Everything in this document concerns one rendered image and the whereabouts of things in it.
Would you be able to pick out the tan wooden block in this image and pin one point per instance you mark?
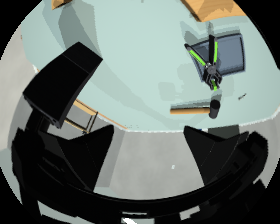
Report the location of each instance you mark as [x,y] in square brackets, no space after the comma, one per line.
[59,3]

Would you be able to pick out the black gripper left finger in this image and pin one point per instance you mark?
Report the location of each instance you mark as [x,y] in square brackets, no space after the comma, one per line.
[84,154]

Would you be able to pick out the light wooden board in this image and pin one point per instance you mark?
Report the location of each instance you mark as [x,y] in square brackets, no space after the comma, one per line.
[205,10]

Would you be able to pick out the black mallet with wooden handle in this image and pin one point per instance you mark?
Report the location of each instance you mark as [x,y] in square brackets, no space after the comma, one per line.
[212,110]

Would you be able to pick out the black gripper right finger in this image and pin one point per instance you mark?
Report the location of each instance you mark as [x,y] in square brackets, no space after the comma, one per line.
[211,152]

